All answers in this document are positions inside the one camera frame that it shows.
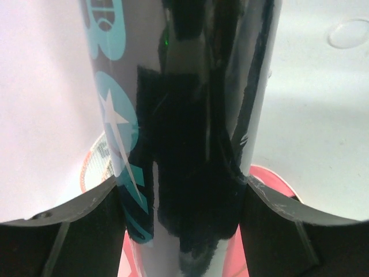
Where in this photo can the black shuttlecock tube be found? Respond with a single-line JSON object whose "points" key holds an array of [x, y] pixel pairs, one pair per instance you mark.
{"points": [[181, 86]]}

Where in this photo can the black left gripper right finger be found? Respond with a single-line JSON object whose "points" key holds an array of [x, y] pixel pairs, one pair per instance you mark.
{"points": [[283, 237]]}

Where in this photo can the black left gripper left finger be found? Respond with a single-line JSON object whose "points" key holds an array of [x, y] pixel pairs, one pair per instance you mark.
{"points": [[82, 237]]}

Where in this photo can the pink badminton racket lower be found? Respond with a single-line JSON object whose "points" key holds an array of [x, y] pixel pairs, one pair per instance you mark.
{"points": [[97, 166]]}

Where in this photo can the pink racket bag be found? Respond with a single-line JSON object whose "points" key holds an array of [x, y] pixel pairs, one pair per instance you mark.
{"points": [[235, 262]]}

